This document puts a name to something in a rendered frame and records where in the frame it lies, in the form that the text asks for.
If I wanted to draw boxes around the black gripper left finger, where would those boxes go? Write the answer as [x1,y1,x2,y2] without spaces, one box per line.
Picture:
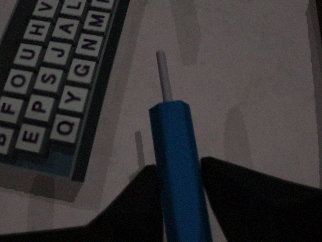
[0,164,164,242]

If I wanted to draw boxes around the black keyboard with white keys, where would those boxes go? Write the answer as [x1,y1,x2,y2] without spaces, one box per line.
[0,0,130,183]

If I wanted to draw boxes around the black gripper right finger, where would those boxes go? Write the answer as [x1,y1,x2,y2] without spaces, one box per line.
[201,157,322,242]

